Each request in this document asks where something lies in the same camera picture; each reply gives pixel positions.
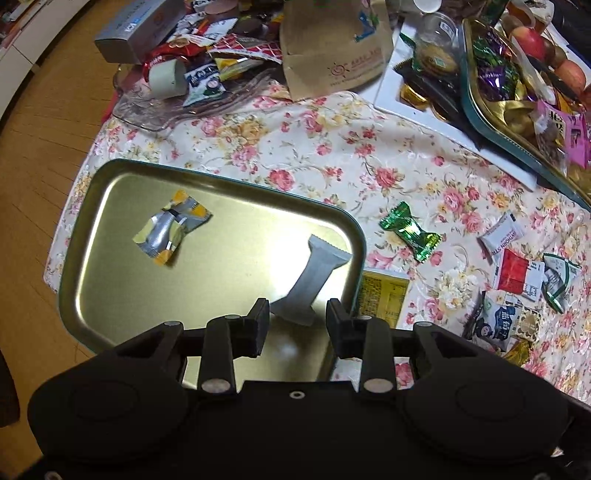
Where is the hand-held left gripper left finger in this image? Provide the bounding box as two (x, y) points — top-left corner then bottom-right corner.
(113, 298), (271, 398)

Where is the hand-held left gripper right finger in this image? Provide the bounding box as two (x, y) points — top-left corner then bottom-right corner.
(325, 299), (481, 400)

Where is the yellow printed snack packet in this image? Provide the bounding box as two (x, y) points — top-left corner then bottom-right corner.
(358, 270), (411, 329)

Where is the gold tin tray teal rim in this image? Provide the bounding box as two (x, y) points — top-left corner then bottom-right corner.
(58, 159), (368, 385)

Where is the dark blue white snack packet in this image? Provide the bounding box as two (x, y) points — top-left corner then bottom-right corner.
(462, 291), (525, 354)

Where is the green white small packet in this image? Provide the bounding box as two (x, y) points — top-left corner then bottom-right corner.
(541, 253), (583, 313)

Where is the clear packet of brown snacks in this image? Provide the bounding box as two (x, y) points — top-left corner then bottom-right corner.
(534, 102), (572, 177)

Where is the grey snack bar packet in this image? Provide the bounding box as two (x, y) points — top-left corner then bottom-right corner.
(270, 234), (354, 328)

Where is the green foil candy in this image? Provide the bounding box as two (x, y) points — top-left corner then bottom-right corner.
(379, 202), (443, 264)

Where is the yellow silver candy wrapper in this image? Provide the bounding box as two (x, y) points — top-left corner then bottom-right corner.
(133, 189), (213, 267)

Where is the floral tablecloth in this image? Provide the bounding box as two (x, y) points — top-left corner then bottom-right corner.
(44, 80), (591, 403)

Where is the gold foil wrapper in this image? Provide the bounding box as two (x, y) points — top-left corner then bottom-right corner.
(501, 339), (532, 368)

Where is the red white snack packet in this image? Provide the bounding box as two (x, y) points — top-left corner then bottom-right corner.
(492, 248), (543, 298)

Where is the clear glass dish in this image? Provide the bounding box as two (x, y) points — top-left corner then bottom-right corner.
(111, 60), (278, 136)

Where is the white flat tray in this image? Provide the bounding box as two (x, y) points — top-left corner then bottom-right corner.
(373, 18), (539, 192)

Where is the gold foil chocolate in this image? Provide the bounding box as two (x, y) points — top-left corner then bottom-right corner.
(399, 83), (433, 110)

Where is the gold tin tray with sweets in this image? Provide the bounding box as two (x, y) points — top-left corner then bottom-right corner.
(459, 18), (591, 207)

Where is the white paper cup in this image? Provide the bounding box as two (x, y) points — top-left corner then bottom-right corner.
(148, 60), (186, 99)

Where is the pile of assorted snack packets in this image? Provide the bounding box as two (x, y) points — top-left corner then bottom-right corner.
(143, 0), (284, 108)

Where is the brown paper bag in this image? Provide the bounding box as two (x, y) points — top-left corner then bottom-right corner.
(279, 0), (394, 101)

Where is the green wrapped cookie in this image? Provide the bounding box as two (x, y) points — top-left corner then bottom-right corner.
(405, 34), (461, 78)

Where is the cluster of purple foil candies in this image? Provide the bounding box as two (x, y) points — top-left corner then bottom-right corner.
(471, 37), (528, 103)

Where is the pink snack packet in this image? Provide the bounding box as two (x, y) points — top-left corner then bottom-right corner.
(566, 113), (591, 170)

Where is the clear plastic cup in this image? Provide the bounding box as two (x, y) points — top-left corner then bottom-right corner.
(413, 11), (461, 49)

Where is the silver rectangular box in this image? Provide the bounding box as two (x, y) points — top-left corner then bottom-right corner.
(95, 0), (186, 64)

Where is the red apple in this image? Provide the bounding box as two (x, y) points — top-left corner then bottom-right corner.
(512, 25), (549, 57)
(555, 60), (590, 92)

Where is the white cabinet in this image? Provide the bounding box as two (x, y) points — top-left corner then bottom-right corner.
(0, 0), (90, 123)

